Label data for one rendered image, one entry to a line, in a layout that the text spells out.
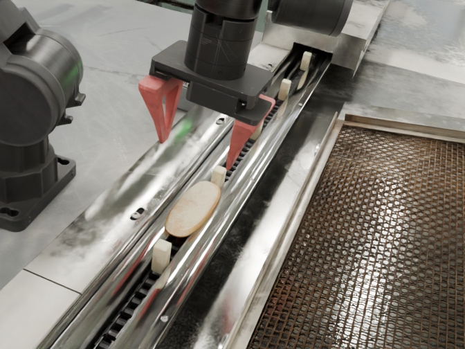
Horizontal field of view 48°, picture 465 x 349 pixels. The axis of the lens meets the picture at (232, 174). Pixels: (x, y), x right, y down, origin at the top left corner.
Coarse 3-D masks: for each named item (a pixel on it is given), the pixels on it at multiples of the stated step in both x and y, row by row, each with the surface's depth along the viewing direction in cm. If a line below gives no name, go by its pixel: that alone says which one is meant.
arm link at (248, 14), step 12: (204, 0) 43; (216, 0) 42; (228, 0) 42; (240, 0) 42; (252, 0) 43; (276, 0) 43; (216, 12) 43; (228, 12) 43; (240, 12) 43; (252, 12) 44
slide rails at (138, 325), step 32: (288, 64) 91; (320, 64) 94; (288, 96) 81; (224, 160) 63; (256, 160) 65; (224, 192) 58; (160, 224) 52; (128, 256) 48; (192, 256) 49; (128, 288) 45; (160, 288) 46; (96, 320) 42
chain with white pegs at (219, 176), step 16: (304, 64) 92; (288, 80) 81; (272, 112) 79; (240, 160) 66; (224, 176) 59; (160, 240) 47; (176, 240) 52; (160, 256) 47; (160, 272) 48; (128, 304) 45; (112, 320) 43; (128, 320) 43; (112, 336) 42
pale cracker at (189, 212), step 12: (192, 192) 56; (204, 192) 56; (216, 192) 57; (180, 204) 54; (192, 204) 54; (204, 204) 54; (216, 204) 56; (168, 216) 53; (180, 216) 52; (192, 216) 52; (204, 216) 53; (168, 228) 51; (180, 228) 51; (192, 228) 52
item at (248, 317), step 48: (384, 144) 63; (432, 144) 63; (384, 192) 54; (432, 192) 54; (288, 240) 47; (336, 240) 47; (336, 288) 42; (384, 288) 42; (432, 288) 42; (240, 336) 38; (288, 336) 38; (384, 336) 38; (432, 336) 38
